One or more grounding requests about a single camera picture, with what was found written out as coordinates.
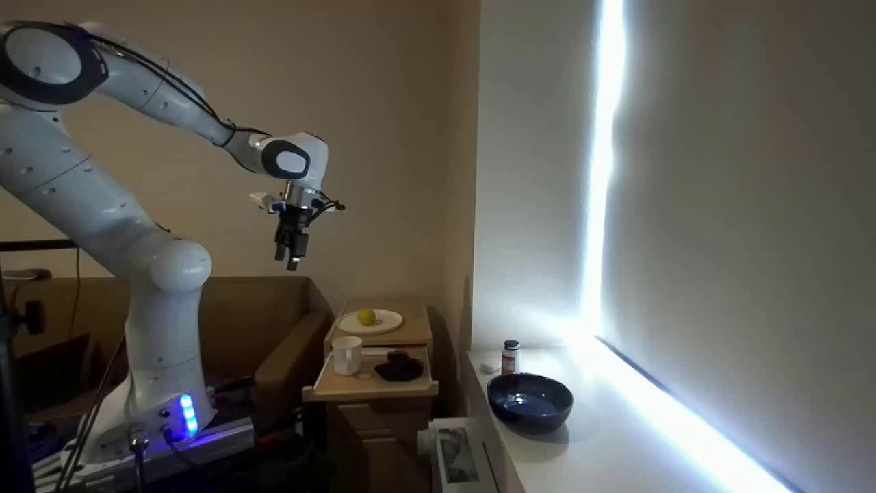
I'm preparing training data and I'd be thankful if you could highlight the black camera boom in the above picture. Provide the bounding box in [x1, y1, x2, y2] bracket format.
[0, 236, 82, 254]

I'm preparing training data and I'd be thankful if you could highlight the brown leather armchair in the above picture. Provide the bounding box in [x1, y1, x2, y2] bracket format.
[12, 273, 337, 433]

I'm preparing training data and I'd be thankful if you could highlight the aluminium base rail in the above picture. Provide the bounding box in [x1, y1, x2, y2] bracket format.
[33, 413, 259, 493]

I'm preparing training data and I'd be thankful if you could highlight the dark knitted cloth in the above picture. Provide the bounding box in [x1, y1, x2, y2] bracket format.
[372, 350, 426, 382]

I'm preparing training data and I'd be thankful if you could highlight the white ceramic cup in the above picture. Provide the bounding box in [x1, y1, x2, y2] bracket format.
[329, 333, 367, 377]

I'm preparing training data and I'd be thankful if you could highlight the black tripod stand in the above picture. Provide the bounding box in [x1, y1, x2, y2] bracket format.
[0, 266, 55, 493]

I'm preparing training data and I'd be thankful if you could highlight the dark blue bowl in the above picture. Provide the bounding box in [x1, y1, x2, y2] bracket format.
[483, 369, 576, 435]

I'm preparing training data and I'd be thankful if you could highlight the white roller window blind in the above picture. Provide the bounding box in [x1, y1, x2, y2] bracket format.
[597, 0, 876, 493]
[474, 0, 608, 352]

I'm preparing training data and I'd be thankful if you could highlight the small bottle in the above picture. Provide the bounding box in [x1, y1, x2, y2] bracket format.
[498, 337, 523, 377]

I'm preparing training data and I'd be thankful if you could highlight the white round plate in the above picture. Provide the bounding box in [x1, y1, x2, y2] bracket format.
[337, 306, 404, 337]

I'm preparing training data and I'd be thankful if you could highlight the pull-out wooden tray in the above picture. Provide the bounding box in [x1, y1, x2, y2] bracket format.
[301, 343, 439, 406]

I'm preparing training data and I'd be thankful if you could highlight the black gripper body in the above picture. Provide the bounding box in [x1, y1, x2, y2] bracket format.
[274, 203, 320, 247]

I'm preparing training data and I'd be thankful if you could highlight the light wooden drawer cabinet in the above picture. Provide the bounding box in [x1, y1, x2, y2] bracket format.
[323, 300, 439, 493]

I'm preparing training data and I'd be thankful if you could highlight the white window sill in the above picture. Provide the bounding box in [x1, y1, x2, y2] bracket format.
[463, 333, 797, 493]

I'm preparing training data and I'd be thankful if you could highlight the black robot table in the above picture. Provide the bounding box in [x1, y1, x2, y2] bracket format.
[15, 373, 316, 493]

